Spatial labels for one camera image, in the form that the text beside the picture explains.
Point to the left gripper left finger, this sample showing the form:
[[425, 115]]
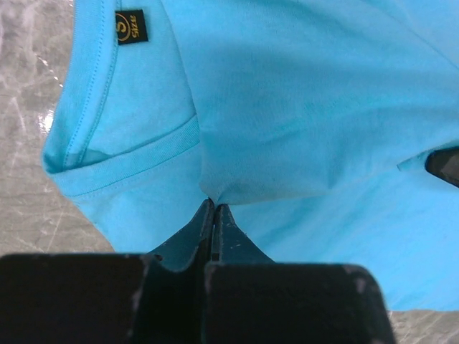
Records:
[[109, 298]]

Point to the teal t-shirt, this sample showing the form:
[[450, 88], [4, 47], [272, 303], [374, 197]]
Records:
[[311, 119]]

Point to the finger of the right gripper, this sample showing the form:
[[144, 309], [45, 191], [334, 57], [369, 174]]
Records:
[[444, 164]]

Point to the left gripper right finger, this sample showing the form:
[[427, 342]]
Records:
[[249, 298]]

